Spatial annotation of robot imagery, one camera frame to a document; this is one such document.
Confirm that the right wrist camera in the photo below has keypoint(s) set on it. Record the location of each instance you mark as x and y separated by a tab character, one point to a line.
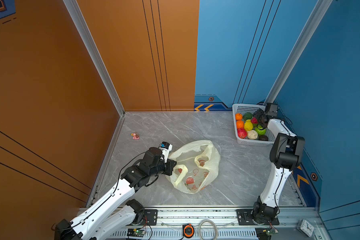
271	110

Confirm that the right circuit board module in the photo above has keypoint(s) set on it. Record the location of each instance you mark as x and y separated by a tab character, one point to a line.
266	234

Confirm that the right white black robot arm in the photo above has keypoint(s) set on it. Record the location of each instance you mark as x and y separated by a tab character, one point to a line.
285	156

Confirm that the dark brown fruit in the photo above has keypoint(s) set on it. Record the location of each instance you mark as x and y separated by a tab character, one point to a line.
263	138

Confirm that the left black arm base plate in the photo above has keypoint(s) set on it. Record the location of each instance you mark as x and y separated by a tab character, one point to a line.
148	216

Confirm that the white desk clock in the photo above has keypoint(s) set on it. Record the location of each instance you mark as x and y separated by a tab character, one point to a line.
306	228

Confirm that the orange fruit in basket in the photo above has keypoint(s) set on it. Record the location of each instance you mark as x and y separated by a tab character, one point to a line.
238	117

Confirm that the green fruit in basket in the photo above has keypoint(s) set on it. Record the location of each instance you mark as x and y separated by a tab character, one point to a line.
247	116

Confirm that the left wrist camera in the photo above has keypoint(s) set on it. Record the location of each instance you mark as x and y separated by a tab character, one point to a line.
165	147

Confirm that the orange tangerine fruit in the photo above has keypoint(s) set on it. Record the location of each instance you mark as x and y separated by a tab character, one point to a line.
240	124

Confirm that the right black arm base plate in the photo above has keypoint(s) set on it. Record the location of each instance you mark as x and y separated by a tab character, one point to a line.
246	218

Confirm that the small pink toy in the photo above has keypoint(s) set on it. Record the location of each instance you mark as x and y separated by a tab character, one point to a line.
135	136

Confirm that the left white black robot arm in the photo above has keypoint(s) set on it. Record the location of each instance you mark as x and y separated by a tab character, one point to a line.
115	209

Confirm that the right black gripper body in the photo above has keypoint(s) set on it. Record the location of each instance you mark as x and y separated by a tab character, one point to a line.
260	115

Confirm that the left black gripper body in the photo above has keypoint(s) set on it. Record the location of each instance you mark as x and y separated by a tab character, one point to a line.
168	164

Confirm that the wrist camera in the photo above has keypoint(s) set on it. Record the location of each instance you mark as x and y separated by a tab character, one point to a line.
165	147
271	110

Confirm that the cream white fruit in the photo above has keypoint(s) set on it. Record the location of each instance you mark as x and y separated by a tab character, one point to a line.
252	135

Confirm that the yellow lemon fruit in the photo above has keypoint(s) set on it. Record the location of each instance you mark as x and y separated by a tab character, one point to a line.
248	127

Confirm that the printed translucent plastic bag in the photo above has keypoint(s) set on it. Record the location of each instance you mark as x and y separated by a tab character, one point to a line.
197	166

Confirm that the red peach fruit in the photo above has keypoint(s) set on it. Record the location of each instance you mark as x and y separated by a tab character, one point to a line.
254	121

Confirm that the orange black tape measure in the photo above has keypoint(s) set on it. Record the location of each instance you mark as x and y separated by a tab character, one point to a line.
188	231

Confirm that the red apple fruit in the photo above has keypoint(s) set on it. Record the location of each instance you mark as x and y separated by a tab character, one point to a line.
242	133

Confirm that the left green circuit board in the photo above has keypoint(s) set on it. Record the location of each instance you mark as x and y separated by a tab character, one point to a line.
136	234

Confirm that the white plastic basket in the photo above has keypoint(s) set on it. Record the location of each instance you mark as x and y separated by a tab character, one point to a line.
242	109

